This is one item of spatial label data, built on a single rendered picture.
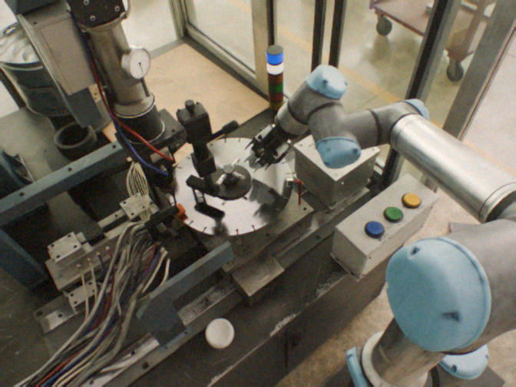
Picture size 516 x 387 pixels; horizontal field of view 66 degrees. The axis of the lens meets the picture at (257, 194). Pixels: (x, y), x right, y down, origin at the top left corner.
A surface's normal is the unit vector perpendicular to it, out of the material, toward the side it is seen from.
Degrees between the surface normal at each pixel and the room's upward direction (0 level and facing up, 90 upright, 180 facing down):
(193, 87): 0
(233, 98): 0
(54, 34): 90
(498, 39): 90
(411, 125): 31
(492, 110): 0
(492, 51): 90
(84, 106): 90
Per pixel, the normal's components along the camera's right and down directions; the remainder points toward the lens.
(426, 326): -0.97, 0.13
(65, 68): 0.61, 0.61
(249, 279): -0.06, -0.60
